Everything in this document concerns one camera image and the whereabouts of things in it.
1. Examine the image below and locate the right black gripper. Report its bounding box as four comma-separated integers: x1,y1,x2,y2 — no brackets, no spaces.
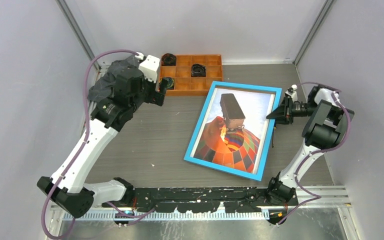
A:
267,96,318,125

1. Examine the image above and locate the black yellow screwdriver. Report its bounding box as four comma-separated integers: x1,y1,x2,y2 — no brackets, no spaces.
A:
271,124,277,148

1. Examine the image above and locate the hot air balloon photo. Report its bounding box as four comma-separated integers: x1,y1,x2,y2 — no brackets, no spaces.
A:
193,87,276,174

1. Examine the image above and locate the blue picture frame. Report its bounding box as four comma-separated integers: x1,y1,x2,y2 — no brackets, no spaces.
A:
183,80,283,182

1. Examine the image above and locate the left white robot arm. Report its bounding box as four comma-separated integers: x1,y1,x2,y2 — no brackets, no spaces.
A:
37,66,167,219

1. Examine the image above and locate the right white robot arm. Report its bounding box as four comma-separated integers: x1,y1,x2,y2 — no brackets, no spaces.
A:
265,83,355,205

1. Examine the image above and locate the green black tape roll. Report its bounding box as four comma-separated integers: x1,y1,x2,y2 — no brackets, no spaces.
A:
161,77,175,90

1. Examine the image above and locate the orange compartment tray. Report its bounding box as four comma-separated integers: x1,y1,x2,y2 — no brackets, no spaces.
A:
159,53,224,97

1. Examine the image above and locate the black tape roll top left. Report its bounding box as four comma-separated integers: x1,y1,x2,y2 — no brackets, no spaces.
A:
161,53,177,67

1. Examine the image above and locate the black tape roll centre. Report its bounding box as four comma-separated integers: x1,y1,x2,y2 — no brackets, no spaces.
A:
190,63,207,77

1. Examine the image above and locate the grey checked cloth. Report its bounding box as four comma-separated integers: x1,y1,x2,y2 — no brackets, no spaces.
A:
87,54,140,103

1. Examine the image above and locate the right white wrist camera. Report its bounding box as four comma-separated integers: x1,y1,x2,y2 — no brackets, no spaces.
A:
284,84,298,104

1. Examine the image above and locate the aluminium left rail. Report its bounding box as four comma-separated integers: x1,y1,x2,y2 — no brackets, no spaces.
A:
66,64,108,188

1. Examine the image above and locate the aluminium rail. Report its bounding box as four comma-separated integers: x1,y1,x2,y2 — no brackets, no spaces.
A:
50,185,352,222
66,64,108,188

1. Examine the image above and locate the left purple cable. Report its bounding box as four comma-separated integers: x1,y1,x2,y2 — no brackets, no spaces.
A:
40,49,157,240

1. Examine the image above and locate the aluminium front rail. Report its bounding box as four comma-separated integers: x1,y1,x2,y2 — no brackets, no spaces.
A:
50,185,352,222

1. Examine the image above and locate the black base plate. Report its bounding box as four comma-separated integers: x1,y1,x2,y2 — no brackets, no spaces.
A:
111,186,298,214

